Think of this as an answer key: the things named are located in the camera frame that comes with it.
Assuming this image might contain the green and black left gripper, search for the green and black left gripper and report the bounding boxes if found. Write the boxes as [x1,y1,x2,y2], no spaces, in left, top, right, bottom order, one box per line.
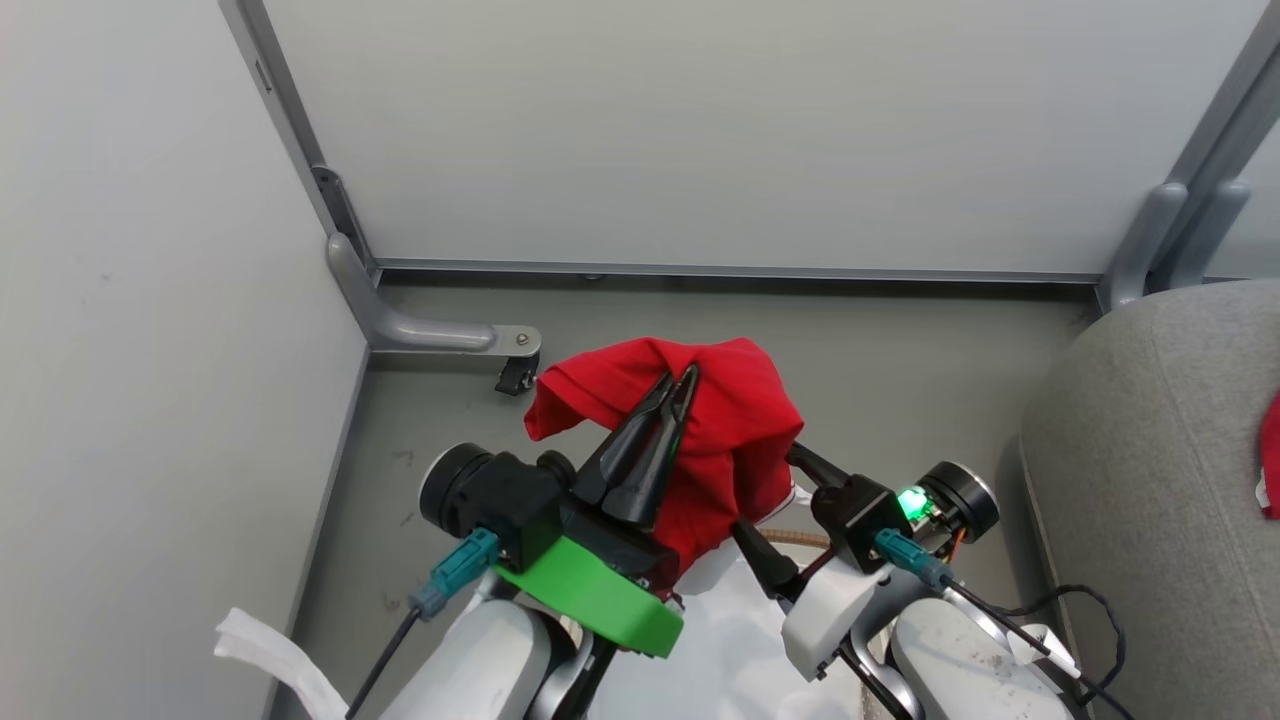
[493,364,700,660]

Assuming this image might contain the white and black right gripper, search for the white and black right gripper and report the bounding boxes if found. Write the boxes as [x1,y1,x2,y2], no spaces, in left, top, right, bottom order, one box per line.
[729,442,898,683]

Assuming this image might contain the red cloth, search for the red cloth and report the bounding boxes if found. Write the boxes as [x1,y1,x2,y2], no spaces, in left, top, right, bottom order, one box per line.
[523,336,805,593]

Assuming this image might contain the red garment with white lettering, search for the red garment with white lettering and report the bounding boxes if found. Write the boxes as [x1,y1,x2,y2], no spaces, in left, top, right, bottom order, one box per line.
[1254,391,1280,520]

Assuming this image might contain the grey fabric sofa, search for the grey fabric sofa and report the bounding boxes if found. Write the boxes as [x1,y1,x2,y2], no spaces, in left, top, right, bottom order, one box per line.
[1017,279,1280,720]

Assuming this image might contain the white cloth in basket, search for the white cloth in basket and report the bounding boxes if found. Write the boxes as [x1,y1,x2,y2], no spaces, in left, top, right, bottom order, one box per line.
[588,545,866,720]

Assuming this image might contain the black caster wheel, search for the black caster wheel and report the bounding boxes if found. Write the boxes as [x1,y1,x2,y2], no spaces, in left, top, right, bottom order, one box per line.
[494,354,542,397]

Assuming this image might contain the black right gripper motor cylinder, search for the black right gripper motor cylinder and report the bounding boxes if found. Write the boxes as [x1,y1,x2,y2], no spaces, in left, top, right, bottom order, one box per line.
[918,459,1001,546]

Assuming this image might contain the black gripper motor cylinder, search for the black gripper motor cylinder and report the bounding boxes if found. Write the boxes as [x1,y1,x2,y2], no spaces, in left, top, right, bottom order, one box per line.
[918,459,1001,546]
[417,442,498,538]

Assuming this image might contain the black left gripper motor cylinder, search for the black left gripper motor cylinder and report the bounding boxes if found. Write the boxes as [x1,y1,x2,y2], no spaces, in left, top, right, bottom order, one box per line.
[417,442,498,538]

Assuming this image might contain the grey partition foot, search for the grey partition foot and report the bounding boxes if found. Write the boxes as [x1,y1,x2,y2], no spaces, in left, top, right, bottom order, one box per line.
[326,232,543,359]

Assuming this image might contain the white fabric strip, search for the white fabric strip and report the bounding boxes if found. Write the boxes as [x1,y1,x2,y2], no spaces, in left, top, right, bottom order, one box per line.
[212,606,333,720]

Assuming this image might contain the teal right cable connector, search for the teal right cable connector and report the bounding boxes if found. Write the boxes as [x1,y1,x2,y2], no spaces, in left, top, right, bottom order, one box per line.
[874,529,953,591]

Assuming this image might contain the teal cable connector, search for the teal cable connector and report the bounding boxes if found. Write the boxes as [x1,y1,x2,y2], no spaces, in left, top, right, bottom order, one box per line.
[874,529,953,591]
[408,527,500,620]

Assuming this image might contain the teal left cable connector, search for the teal left cable connector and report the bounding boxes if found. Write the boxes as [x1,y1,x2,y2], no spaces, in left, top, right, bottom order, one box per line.
[408,527,500,620]

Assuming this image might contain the grey partition bottom rail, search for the grey partition bottom rail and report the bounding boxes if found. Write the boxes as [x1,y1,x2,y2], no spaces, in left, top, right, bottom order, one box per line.
[374,258,1103,288]

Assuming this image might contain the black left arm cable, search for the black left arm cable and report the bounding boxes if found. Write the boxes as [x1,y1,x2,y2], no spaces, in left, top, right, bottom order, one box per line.
[344,604,423,720]

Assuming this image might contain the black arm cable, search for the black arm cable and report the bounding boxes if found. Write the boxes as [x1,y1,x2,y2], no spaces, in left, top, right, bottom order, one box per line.
[344,604,423,720]
[940,583,1136,720]

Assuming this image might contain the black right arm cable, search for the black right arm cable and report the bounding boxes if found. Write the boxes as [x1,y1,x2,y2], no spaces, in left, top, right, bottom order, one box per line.
[940,583,1136,720]

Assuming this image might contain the grey partition post with bracket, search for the grey partition post with bracket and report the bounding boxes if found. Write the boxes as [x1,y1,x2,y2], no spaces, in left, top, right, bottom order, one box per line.
[219,0,383,283]

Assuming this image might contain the grey double partition post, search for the grey double partition post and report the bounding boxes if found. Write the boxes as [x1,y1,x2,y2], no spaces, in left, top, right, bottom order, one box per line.
[1094,0,1280,313]

